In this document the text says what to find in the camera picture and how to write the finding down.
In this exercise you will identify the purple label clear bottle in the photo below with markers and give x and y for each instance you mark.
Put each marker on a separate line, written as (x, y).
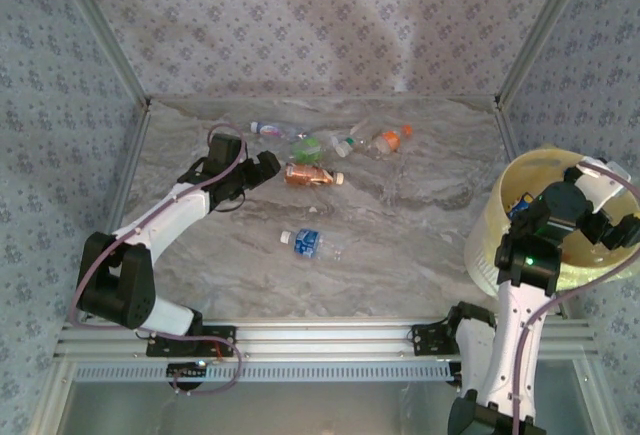
(272, 129)

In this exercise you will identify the brown tea bottle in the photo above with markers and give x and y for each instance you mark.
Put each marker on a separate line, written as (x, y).
(305, 175)

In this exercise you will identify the blue label water bottle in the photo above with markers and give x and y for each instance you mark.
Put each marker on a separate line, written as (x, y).
(306, 243)

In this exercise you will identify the orange label bottle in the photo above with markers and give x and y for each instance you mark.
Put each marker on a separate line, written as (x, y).
(390, 141)

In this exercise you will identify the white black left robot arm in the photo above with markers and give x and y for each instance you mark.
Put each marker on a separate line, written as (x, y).
(165, 215)

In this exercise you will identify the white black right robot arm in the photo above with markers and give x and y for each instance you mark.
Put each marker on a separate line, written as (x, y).
(515, 345)

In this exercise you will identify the white plastic bin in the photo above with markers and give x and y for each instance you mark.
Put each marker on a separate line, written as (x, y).
(480, 270)

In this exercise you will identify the green plastic bottle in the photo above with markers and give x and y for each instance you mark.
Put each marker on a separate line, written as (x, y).
(307, 151)

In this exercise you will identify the clear bottle, white cap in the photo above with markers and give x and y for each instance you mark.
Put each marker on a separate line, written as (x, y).
(343, 150)

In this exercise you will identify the left controller circuit board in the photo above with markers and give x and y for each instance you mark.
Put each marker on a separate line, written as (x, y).
(187, 369)

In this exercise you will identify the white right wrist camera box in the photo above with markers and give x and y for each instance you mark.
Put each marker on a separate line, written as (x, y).
(595, 187)

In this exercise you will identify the aluminium left side rail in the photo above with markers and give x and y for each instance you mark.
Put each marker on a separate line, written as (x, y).
(128, 170)

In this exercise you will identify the aluminium right side rail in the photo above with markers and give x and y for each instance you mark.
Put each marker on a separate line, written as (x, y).
(507, 130)

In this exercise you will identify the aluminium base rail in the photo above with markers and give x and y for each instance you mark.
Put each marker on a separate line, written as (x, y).
(325, 337)

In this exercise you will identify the aluminium left corner post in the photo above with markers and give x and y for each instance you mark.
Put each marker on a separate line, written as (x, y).
(106, 30)

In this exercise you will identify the aluminium corner post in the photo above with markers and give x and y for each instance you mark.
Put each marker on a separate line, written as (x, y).
(106, 30)
(540, 30)

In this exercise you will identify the aluminium right corner post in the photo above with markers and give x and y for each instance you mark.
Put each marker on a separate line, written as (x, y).
(540, 30)

